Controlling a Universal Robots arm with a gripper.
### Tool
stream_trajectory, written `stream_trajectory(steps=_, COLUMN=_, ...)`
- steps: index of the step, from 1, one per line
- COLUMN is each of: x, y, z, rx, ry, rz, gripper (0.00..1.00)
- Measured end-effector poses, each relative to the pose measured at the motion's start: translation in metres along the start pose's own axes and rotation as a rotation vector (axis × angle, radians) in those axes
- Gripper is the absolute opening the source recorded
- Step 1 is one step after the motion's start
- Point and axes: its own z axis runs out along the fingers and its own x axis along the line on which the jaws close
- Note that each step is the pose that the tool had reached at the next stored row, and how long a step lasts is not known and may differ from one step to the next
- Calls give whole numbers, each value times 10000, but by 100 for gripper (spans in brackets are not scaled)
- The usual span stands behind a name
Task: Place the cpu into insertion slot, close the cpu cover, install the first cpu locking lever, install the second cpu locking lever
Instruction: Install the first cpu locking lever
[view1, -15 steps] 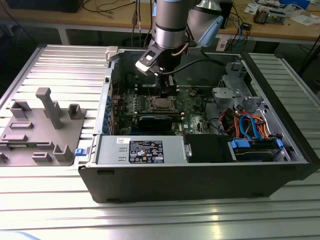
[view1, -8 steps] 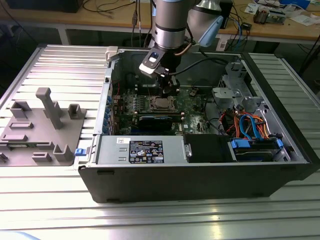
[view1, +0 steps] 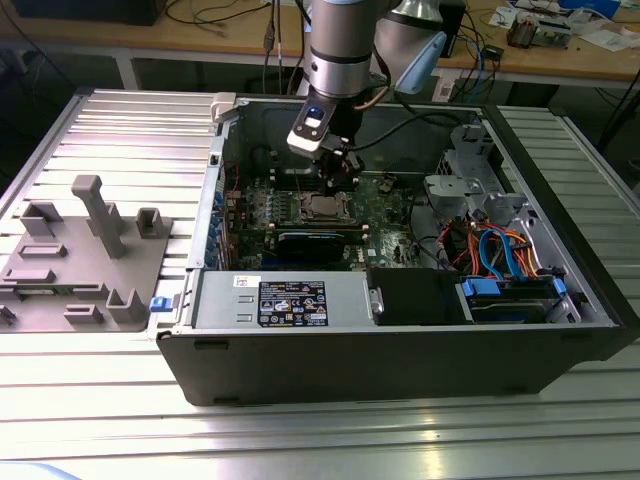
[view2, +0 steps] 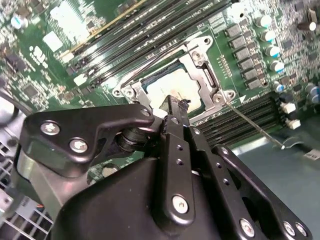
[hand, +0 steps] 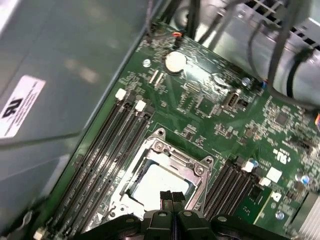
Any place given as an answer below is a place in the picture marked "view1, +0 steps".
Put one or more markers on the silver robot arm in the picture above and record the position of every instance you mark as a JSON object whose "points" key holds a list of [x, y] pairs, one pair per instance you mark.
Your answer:
{"points": [[340, 45]]}

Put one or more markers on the black rating label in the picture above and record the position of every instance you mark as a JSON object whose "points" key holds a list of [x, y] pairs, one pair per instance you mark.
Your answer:
{"points": [[292, 305]]}

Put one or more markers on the silver metal drive cage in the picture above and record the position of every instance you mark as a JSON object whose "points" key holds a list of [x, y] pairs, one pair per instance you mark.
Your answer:
{"points": [[467, 185]]}

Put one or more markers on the pale blue rounded object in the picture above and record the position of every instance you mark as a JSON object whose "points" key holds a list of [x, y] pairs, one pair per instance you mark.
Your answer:
{"points": [[35, 474]]}

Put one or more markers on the blue case latch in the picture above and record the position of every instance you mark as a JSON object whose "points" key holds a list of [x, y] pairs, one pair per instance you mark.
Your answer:
{"points": [[159, 304]]}

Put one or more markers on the wide black box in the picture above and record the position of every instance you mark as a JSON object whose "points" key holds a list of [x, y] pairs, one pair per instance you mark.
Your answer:
{"points": [[85, 12]]}

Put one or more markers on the grey power supply unit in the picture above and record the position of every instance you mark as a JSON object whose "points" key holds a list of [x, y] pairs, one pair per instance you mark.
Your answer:
{"points": [[220, 300]]}

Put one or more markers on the grey parts rack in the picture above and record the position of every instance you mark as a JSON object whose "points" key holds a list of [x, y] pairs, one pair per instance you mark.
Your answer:
{"points": [[75, 280]]}

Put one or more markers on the metal heat sink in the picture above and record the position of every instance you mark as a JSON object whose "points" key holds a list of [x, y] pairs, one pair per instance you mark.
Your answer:
{"points": [[522, 32]]}

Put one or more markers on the green motherboard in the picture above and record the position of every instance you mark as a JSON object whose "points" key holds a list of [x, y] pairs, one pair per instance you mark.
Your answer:
{"points": [[395, 220]]}

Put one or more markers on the black PC case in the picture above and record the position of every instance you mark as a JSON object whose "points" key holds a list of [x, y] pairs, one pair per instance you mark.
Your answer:
{"points": [[350, 365]]}

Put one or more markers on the black graphics card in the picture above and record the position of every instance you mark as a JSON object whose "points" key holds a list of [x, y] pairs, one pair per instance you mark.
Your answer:
{"points": [[310, 246]]}

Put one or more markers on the black drive bay box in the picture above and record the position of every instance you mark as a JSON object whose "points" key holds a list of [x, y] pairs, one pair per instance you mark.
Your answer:
{"points": [[415, 295]]}

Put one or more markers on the wooden desk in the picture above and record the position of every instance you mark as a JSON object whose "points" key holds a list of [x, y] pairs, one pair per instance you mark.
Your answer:
{"points": [[210, 37]]}

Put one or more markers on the small white barcode sticker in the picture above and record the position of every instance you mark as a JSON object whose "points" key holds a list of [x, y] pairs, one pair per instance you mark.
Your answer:
{"points": [[240, 281]]}

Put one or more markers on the hard disk in blue carrier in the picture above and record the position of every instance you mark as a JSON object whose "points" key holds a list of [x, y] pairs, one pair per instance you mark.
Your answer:
{"points": [[505, 312]]}

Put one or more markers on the silver CPU chip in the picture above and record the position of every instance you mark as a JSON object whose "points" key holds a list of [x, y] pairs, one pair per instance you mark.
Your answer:
{"points": [[327, 206]]}

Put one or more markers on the tall black box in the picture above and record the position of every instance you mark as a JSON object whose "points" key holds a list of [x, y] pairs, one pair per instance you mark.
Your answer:
{"points": [[456, 20]]}

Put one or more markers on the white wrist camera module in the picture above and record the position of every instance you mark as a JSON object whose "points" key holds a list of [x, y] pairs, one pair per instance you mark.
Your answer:
{"points": [[310, 127]]}

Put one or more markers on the CPU socket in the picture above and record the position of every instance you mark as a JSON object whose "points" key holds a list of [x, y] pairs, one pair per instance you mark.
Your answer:
{"points": [[304, 220]]}

